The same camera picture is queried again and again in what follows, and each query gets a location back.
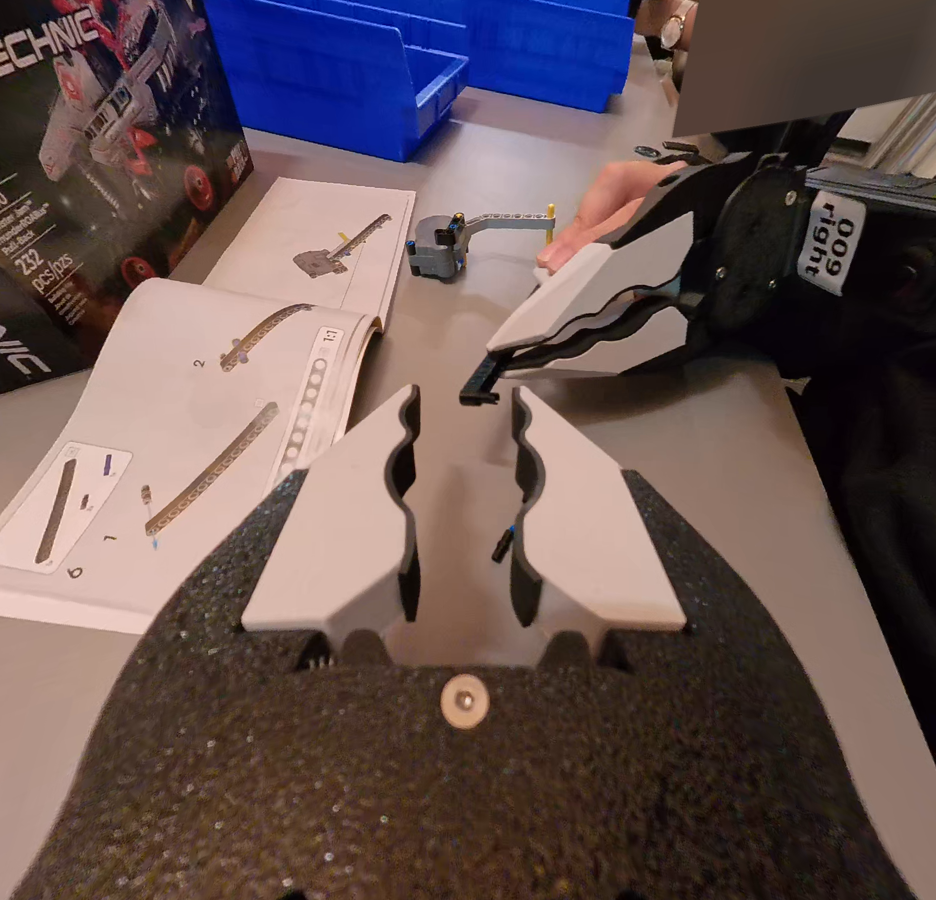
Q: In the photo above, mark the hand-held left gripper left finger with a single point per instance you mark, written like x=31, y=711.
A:
x=344, y=520

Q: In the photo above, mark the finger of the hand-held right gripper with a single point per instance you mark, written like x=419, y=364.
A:
x=585, y=286
x=629, y=348

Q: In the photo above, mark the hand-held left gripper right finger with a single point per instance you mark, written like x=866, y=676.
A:
x=599, y=541

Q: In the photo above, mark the long black perforated beam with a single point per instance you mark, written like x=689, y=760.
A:
x=475, y=392

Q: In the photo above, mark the another person's forearm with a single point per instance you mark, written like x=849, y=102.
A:
x=680, y=8

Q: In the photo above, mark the grey desk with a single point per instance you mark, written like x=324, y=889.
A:
x=658, y=476

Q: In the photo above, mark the person's right hand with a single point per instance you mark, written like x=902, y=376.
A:
x=614, y=198

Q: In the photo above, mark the thin yellow axle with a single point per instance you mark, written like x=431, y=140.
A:
x=551, y=223

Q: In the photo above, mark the short black connector pin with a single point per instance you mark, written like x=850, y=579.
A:
x=500, y=549

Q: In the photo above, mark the grey motor block assembly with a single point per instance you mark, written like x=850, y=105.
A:
x=439, y=245

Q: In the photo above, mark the open instruction booklet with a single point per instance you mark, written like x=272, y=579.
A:
x=219, y=403

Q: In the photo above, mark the wristwatch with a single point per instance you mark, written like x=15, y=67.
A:
x=674, y=28

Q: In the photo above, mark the person's dark clothing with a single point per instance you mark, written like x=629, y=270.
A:
x=892, y=549

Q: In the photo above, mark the toy truck set box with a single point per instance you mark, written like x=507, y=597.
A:
x=110, y=147

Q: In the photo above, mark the aluminium frame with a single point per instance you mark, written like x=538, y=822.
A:
x=885, y=154

